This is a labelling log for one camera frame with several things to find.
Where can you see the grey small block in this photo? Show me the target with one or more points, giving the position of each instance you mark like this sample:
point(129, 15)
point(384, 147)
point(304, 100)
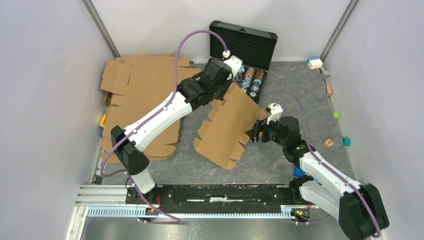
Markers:
point(325, 74)

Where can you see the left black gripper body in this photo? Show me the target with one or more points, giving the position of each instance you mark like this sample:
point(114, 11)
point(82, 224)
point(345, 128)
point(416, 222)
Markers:
point(221, 90)

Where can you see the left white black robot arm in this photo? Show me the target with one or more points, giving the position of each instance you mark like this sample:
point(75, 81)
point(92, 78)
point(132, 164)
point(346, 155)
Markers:
point(129, 143)

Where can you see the teal small block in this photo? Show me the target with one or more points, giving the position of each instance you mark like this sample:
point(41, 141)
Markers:
point(346, 141)

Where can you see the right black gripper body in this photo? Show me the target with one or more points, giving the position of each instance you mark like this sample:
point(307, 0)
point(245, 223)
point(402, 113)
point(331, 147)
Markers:
point(271, 132)

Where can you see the brown cardboard box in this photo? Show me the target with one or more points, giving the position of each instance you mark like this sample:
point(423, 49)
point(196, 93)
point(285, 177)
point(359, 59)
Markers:
point(222, 136)

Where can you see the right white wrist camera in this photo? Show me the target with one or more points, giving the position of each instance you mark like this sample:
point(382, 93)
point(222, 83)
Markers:
point(275, 111)

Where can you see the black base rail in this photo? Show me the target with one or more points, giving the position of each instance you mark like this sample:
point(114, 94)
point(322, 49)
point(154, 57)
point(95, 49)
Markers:
point(219, 198)

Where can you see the wooden letter H block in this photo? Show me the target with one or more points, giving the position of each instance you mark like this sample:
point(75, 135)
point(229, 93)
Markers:
point(328, 143)

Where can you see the yellow orange block at left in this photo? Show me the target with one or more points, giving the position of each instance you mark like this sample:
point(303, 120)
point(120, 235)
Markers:
point(103, 120)

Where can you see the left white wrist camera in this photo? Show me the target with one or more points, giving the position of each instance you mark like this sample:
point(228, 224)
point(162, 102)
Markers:
point(233, 62)

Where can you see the blue block near base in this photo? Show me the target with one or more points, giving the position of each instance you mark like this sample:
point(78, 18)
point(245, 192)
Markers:
point(298, 172)

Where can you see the stack of cardboard blanks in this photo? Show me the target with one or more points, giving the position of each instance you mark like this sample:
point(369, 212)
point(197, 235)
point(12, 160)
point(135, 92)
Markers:
point(135, 85)

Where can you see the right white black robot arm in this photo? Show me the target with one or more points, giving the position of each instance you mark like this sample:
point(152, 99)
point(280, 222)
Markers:
point(358, 208)

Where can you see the black poker chip case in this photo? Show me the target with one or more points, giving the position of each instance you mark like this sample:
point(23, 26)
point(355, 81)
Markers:
point(255, 48)

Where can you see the blue white toy block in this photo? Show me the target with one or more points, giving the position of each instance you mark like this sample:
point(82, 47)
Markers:
point(314, 62)

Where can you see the orange small block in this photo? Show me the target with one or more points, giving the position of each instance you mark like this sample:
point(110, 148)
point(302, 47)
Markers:
point(329, 90)

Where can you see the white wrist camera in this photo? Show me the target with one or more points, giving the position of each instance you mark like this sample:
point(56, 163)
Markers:
point(275, 111)
point(233, 62)

